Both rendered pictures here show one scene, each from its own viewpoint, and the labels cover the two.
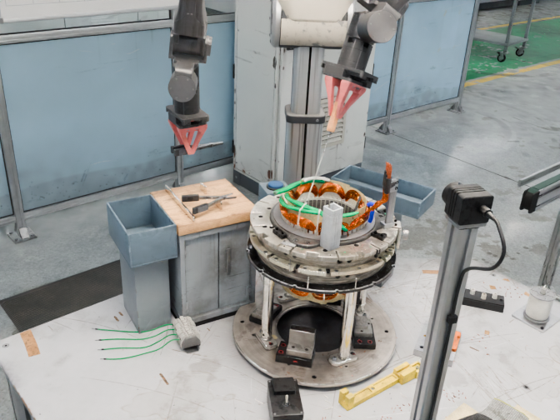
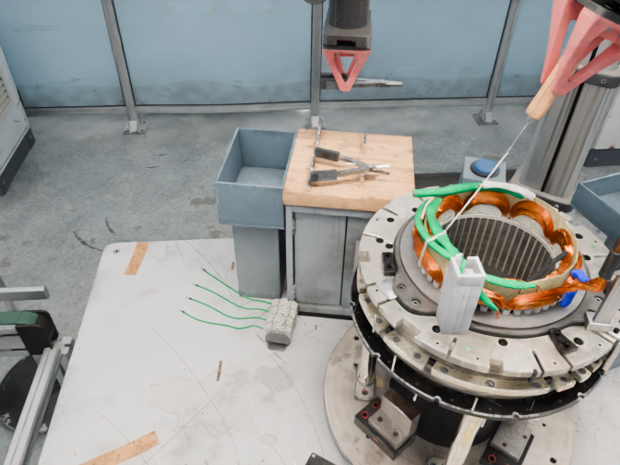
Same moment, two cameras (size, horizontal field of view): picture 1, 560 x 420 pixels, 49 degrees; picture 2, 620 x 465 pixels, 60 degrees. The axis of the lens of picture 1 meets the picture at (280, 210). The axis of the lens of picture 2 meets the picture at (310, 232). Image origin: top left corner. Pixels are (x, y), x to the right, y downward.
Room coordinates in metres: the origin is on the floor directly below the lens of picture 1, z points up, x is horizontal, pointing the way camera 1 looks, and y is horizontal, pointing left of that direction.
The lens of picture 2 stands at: (0.65, -0.20, 1.55)
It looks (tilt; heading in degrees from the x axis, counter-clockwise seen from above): 41 degrees down; 36
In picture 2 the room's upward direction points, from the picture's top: 1 degrees clockwise
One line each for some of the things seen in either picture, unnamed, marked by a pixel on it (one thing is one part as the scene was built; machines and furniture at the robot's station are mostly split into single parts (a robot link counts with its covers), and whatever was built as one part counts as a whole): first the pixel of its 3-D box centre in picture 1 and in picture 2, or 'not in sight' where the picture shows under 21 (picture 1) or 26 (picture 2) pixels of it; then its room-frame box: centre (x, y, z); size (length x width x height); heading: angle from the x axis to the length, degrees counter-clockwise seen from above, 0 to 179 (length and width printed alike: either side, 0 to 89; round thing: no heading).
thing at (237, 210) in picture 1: (203, 205); (351, 168); (1.28, 0.18, 1.05); 0.20 x 0.19 x 0.02; 121
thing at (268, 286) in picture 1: (267, 303); (371, 342); (1.11, 0.02, 0.91); 0.02 x 0.02 x 0.21
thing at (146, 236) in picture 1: (143, 267); (262, 221); (1.20, 0.31, 0.92); 0.17 x 0.11 x 0.28; 31
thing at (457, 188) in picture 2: (298, 185); (469, 190); (1.21, -0.04, 1.15); 0.15 x 0.04 x 0.02; 126
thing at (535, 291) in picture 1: (539, 304); not in sight; (1.28, -0.67, 0.82); 0.06 x 0.06 x 0.07
